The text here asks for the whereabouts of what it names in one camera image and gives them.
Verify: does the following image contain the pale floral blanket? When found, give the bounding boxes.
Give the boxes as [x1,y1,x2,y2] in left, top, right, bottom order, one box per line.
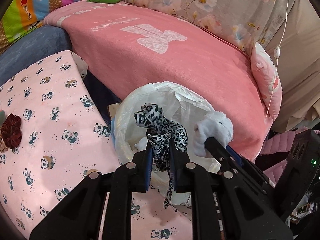
[120,0,298,55]

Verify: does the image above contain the pink quilted garment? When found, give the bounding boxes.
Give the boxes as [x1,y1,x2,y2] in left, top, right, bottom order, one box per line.
[262,130,310,185]

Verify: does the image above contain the white cable with switch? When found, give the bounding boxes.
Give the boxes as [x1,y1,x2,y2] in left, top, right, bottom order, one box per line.
[266,0,290,117]

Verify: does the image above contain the small pink pillow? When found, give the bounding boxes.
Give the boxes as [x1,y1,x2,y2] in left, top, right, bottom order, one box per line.
[251,42,283,120]

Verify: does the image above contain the grey-blue sofa cushion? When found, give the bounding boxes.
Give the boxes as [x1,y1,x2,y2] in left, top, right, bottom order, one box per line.
[0,25,123,105]

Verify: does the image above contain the white sock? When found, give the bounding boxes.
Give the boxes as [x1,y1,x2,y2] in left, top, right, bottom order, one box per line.
[194,111,234,158]

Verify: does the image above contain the bin with white plastic bag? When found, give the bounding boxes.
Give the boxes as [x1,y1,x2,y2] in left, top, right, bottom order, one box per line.
[110,81,225,214]

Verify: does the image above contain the pink panda print cloth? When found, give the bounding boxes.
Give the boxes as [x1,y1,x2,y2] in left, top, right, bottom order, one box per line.
[0,50,195,240]

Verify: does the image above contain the dark red scrunchie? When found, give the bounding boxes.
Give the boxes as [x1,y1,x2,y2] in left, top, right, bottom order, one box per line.
[0,114,22,148]

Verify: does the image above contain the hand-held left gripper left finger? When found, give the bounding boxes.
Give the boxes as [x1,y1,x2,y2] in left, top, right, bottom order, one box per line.
[29,146,152,240]

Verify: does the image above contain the beige cloth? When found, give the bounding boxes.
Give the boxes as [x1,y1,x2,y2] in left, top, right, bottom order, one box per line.
[262,0,320,130]

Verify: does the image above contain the leopard print ribbon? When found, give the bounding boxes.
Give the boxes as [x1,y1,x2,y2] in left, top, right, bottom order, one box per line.
[134,103,188,208]

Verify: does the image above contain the colourful monkey pillow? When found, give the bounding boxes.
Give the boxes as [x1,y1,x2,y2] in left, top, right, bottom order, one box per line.
[0,0,97,48]

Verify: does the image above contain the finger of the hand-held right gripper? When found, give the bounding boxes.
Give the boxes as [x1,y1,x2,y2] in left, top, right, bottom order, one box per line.
[204,137,275,193]

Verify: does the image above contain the pink blanket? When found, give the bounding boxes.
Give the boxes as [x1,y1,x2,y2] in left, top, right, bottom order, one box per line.
[42,0,275,160]

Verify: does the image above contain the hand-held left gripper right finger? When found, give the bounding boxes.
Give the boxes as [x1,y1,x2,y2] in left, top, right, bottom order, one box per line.
[169,140,293,240]

